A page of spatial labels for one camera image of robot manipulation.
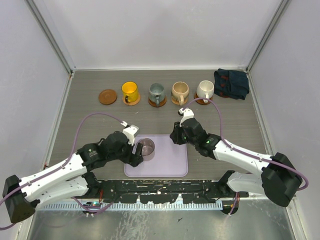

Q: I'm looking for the white ceramic mug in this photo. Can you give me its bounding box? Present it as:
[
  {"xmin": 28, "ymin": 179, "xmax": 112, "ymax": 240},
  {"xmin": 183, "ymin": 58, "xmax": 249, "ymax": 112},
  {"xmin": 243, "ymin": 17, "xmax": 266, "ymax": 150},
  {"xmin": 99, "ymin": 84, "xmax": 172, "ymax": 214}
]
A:
[{"xmin": 196, "ymin": 80, "xmax": 214, "ymax": 104}]

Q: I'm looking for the yellow glass mug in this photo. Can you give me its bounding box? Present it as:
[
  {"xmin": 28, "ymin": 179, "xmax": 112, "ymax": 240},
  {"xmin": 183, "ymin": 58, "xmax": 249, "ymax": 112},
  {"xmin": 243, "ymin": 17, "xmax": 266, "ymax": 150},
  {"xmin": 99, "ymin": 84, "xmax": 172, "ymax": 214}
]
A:
[{"xmin": 121, "ymin": 81, "xmax": 139, "ymax": 103}]

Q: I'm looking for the woven rattan coaster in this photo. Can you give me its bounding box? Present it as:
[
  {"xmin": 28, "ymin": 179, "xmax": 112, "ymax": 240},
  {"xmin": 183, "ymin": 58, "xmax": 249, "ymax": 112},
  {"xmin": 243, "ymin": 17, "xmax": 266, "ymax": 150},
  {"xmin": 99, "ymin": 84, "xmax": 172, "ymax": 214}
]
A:
[
  {"xmin": 171, "ymin": 96, "xmax": 188, "ymax": 106},
  {"xmin": 122, "ymin": 94, "xmax": 141, "ymax": 106}
]

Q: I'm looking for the wooden coaster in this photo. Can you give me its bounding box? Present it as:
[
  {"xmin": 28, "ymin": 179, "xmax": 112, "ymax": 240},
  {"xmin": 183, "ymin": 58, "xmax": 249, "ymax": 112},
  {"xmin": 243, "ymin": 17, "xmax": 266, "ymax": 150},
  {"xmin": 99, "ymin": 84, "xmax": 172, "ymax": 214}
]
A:
[
  {"xmin": 148, "ymin": 97, "xmax": 167, "ymax": 108},
  {"xmin": 98, "ymin": 89, "xmax": 118, "ymax": 105},
  {"xmin": 194, "ymin": 92, "xmax": 210, "ymax": 105}
]

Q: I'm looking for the lavender plastic tray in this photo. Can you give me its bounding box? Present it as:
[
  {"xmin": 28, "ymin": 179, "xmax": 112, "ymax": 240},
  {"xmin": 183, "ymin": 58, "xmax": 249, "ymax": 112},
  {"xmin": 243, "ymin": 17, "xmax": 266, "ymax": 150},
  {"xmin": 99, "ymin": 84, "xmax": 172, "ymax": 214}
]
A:
[{"xmin": 124, "ymin": 134, "xmax": 188, "ymax": 178}]

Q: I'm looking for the grey green ceramic mug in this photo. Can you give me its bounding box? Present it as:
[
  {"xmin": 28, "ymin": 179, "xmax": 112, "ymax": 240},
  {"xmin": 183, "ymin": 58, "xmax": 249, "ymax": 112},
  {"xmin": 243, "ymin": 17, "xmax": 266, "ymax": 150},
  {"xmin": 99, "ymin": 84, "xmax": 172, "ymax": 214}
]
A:
[{"xmin": 148, "ymin": 83, "xmax": 166, "ymax": 107}]

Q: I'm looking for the dark blue folded cloth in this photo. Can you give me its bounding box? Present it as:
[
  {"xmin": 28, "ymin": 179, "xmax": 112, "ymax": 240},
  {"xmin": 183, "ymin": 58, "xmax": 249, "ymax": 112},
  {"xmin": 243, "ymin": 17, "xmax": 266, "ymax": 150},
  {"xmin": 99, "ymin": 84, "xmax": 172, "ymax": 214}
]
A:
[{"xmin": 213, "ymin": 68, "xmax": 250, "ymax": 100}]

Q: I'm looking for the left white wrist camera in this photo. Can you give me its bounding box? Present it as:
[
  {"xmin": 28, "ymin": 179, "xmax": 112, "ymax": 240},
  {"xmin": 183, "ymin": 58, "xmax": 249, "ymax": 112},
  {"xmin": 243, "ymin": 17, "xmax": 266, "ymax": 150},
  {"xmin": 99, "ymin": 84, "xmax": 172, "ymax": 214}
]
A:
[{"xmin": 120, "ymin": 121, "xmax": 140, "ymax": 146}]

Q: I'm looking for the beige ceramic mug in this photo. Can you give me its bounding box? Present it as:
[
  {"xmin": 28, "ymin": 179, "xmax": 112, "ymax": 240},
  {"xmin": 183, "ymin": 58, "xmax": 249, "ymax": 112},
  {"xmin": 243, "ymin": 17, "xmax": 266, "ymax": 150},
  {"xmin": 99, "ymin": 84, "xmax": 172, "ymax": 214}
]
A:
[{"xmin": 171, "ymin": 81, "xmax": 190, "ymax": 106}]

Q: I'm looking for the aluminium frame post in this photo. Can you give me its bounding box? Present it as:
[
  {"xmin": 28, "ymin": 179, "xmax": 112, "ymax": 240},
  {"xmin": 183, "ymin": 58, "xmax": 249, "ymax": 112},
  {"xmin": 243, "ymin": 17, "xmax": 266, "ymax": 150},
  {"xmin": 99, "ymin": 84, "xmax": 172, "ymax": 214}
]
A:
[
  {"xmin": 246, "ymin": 0, "xmax": 291, "ymax": 72},
  {"xmin": 25, "ymin": 0, "xmax": 76, "ymax": 74}
]

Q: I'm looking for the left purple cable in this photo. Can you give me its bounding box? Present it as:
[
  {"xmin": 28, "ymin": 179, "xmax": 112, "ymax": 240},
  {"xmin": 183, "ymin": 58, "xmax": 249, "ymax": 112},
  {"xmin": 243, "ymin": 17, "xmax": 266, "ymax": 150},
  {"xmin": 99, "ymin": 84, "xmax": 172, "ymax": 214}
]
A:
[{"xmin": 0, "ymin": 112, "xmax": 128, "ymax": 231}]

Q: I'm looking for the left aluminium frame post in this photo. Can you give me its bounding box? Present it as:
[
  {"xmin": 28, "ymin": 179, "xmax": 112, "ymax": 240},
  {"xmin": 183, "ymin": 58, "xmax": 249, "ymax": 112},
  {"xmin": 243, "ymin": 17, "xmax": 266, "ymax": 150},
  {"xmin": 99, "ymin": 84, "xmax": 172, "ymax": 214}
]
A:
[{"xmin": 25, "ymin": 0, "xmax": 76, "ymax": 74}]

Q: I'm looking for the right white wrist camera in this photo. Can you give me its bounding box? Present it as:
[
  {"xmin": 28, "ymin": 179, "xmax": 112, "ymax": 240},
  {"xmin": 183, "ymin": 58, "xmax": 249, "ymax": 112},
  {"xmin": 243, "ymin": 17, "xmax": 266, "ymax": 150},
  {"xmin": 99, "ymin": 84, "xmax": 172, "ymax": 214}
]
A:
[{"xmin": 178, "ymin": 107, "xmax": 194, "ymax": 127}]

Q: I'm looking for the right aluminium frame post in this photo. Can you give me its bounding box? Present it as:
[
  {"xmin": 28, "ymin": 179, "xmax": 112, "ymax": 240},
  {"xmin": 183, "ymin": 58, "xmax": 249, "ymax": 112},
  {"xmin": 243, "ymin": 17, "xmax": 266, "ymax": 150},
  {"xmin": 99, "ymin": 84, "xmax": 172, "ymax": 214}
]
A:
[{"xmin": 246, "ymin": 0, "xmax": 291, "ymax": 72}]

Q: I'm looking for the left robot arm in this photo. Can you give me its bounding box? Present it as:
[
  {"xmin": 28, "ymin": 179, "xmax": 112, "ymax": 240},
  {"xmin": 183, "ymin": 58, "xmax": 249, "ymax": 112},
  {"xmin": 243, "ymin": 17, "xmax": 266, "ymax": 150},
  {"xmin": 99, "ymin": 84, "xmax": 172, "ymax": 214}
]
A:
[{"xmin": 1, "ymin": 131, "xmax": 144, "ymax": 225}]

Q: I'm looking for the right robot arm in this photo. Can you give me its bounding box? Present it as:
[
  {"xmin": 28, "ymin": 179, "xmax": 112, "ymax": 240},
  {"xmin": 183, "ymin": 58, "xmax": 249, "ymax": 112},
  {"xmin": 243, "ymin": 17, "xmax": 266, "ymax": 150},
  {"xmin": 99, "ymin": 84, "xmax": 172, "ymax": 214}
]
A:
[{"xmin": 169, "ymin": 118, "xmax": 303, "ymax": 207}]

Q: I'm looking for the slotted white cable duct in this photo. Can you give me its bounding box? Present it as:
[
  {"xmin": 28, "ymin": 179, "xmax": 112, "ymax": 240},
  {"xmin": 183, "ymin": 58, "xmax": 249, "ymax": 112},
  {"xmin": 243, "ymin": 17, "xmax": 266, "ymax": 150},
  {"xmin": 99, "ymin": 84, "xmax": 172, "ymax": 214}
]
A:
[{"xmin": 40, "ymin": 199, "xmax": 223, "ymax": 211}]

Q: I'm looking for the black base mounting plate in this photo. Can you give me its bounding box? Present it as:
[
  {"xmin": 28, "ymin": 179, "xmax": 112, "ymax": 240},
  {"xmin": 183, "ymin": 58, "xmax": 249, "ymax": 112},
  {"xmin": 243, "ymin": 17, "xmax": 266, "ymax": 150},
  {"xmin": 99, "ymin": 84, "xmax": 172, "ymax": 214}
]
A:
[{"xmin": 76, "ymin": 179, "xmax": 236, "ymax": 204}]

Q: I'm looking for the clear purple glass mug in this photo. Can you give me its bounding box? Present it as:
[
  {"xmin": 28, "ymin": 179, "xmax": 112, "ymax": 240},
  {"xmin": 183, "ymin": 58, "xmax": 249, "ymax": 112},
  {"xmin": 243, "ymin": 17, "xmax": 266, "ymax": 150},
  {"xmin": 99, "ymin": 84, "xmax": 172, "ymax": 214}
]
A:
[{"xmin": 137, "ymin": 138, "xmax": 155, "ymax": 161}]

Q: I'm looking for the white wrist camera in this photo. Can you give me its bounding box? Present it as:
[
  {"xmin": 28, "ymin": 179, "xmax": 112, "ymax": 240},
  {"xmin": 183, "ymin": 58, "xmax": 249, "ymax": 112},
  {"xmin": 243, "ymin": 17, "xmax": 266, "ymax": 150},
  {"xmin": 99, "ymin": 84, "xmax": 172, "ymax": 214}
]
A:
[
  {"xmin": 178, "ymin": 107, "xmax": 194, "ymax": 127},
  {"xmin": 120, "ymin": 121, "xmax": 140, "ymax": 146}
]

